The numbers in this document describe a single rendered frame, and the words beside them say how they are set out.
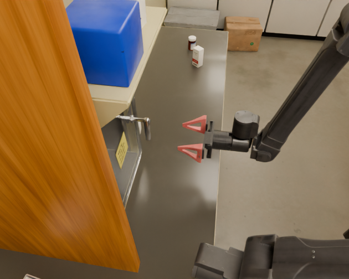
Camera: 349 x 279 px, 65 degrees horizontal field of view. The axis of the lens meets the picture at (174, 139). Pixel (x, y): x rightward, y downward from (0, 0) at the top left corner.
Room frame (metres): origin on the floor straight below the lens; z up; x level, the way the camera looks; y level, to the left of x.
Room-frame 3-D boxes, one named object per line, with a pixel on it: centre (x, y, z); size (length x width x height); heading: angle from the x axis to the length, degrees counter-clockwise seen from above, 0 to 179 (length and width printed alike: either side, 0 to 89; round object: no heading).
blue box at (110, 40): (0.39, 0.11, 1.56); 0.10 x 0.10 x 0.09; 81
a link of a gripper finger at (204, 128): (0.59, -0.07, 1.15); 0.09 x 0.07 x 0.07; 80
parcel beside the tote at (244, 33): (3.09, -0.80, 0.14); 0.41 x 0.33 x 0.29; 87
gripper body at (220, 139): (0.54, -0.13, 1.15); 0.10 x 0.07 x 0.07; 170
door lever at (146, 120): (0.57, 0.10, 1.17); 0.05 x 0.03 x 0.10; 80
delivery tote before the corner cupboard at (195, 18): (3.16, -0.21, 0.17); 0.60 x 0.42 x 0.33; 79
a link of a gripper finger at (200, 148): (0.52, -0.06, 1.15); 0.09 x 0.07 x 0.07; 80
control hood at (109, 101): (0.47, 0.10, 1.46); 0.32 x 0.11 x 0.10; 171
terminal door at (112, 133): (0.47, 0.15, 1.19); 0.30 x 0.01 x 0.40; 170
